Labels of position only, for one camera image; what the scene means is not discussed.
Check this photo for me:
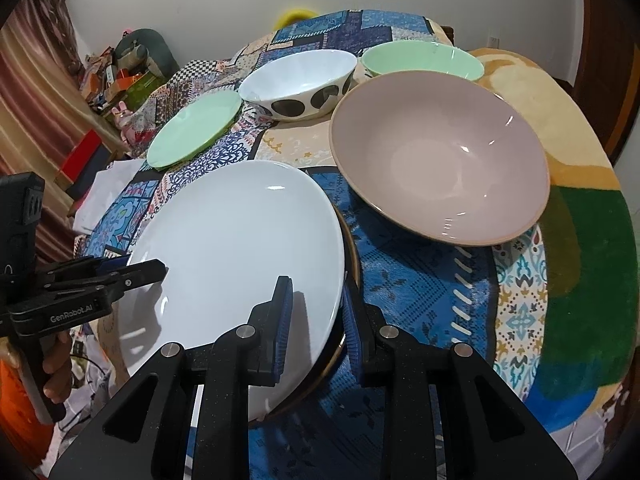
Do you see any dark purple plate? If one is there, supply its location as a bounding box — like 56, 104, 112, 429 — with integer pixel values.
246, 209, 362, 426

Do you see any green cardboard box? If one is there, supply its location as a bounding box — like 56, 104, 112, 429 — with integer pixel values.
122, 72, 166, 112

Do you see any pink bowl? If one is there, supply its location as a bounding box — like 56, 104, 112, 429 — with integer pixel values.
330, 72, 550, 246

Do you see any white bowl with black spots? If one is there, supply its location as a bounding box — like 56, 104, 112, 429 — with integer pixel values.
239, 49, 358, 122

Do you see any white plate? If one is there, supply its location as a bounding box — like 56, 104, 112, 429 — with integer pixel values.
115, 160, 345, 420

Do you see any striped pink curtain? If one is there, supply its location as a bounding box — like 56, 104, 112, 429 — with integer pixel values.
1, 0, 122, 262

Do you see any pink bunny toy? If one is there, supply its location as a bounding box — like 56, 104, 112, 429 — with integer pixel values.
111, 101, 132, 130

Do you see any person's left hand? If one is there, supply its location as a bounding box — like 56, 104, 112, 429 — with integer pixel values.
0, 331, 74, 403

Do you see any white cloth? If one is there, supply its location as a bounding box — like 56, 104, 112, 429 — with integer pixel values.
72, 158, 143, 234

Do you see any red box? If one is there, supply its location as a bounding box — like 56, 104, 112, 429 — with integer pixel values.
54, 129, 102, 190

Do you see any light green bowl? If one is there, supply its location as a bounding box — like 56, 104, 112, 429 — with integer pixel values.
360, 40, 485, 81

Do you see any light green plate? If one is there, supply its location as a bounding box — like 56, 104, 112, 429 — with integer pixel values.
146, 90, 243, 169

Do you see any patchwork patterned tablecloth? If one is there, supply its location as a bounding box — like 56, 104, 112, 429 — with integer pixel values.
74, 10, 548, 479

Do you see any yellow round object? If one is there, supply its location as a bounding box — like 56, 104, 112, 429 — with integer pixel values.
273, 8, 318, 30

